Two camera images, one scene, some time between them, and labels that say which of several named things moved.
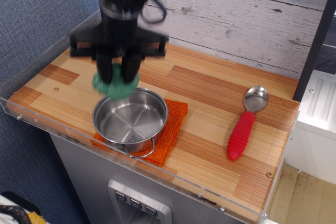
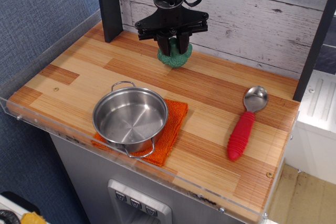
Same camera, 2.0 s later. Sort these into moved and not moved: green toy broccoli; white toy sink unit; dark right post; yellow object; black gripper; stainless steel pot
Moved: green toy broccoli; black gripper
Not moved: white toy sink unit; dark right post; stainless steel pot; yellow object
